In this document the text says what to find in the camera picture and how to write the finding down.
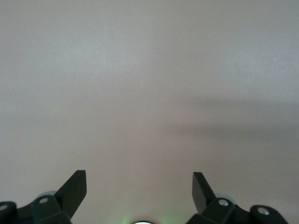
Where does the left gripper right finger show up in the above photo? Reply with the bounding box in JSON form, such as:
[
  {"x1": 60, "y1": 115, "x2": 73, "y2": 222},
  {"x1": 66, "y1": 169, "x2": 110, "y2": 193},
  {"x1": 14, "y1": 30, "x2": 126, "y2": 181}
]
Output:
[{"x1": 186, "y1": 172, "x2": 287, "y2": 224}]

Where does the brown table mat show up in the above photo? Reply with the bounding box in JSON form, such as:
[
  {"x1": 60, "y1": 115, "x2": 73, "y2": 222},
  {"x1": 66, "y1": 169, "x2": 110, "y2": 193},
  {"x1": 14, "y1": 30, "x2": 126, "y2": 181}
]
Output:
[{"x1": 0, "y1": 0, "x2": 299, "y2": 224}]

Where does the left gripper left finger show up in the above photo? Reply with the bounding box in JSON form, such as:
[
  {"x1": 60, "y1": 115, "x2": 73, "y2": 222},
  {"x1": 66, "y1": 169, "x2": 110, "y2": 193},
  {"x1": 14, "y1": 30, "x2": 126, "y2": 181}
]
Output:
[{"x1": 0, "y1": 170, "x2": 88, "y2": 224}]

